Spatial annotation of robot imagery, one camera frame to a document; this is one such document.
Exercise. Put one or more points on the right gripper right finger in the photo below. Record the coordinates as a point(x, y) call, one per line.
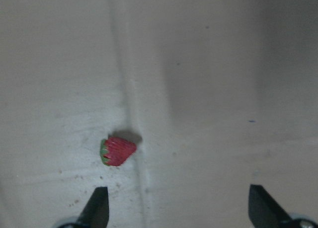
point(265, 212)

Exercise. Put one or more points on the strawberry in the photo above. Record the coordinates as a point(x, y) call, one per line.
point(114, 151)

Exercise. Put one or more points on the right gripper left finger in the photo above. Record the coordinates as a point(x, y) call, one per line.
point(96, 212)

